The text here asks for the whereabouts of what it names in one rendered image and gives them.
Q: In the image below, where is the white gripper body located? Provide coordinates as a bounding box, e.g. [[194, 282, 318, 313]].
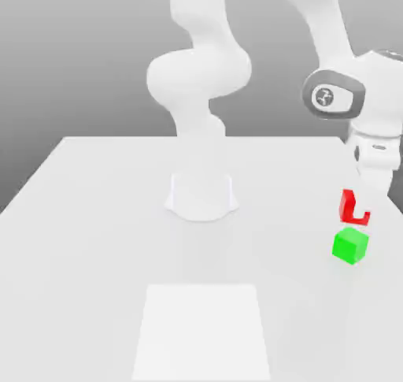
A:
[[357, 166, 395, 200]]

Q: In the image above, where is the small red cube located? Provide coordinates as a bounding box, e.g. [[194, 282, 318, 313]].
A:
[[338, 188, 372, 226]]

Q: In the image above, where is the small green cube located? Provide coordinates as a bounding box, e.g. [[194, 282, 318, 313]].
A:
[[331, 226, 370, 265]]

